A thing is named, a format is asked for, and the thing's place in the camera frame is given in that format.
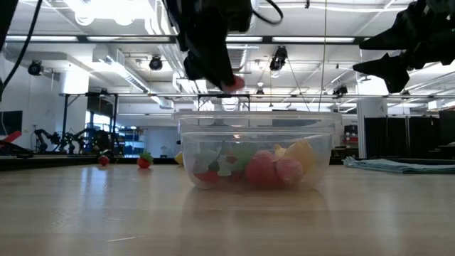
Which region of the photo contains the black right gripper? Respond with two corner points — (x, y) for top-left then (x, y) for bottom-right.
(353, 0), (455, 93)

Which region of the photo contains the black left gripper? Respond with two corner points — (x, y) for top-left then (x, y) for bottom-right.
(166, 0), (234, 88)

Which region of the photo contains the yellow plastic banana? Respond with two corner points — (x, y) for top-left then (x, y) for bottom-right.
(273, 139), (316, 175)

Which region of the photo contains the clear plastic tupperware container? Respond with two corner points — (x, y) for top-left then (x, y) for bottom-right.
(170, 110), (342, 191)

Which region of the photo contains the grey horizontal truss pipe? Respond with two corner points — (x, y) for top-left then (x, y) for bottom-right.
(58, 92), (455, 100)

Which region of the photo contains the black partition screen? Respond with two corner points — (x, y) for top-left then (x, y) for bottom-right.
(364, 115), (440, 159)

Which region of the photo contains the dark cabinet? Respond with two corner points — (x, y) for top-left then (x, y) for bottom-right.
(439, 110), (455, 159)

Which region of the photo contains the shelf with boxes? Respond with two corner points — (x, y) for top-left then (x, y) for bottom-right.
(343, 124), (359, 159)

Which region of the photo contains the folded teal cloth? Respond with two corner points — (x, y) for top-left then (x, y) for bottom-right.
(343, 155), (455, 175)

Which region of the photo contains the red slanted object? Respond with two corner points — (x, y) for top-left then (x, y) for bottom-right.
(0, 130), (23, 147)

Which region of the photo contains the silver ventilation duct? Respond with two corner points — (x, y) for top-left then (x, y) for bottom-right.
(227, 31), (260, 72)

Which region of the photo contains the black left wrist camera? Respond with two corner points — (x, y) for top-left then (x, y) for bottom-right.
(227, 0), (254, 33)

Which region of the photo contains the black frame beam with lights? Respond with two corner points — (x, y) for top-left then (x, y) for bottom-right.
(0, 34), (373, 46)

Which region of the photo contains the black left camera cable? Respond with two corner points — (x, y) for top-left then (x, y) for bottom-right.
(252, 0), (284, 26)

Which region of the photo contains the black metal rack frame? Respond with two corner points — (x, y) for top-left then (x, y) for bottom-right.
(58, 91), (120, 157)

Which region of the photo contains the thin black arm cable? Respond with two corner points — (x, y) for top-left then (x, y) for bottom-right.
(0, 0), (44, 102)

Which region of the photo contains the dark wall monitor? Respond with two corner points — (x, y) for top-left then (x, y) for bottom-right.
(0, 110), (24, 137)

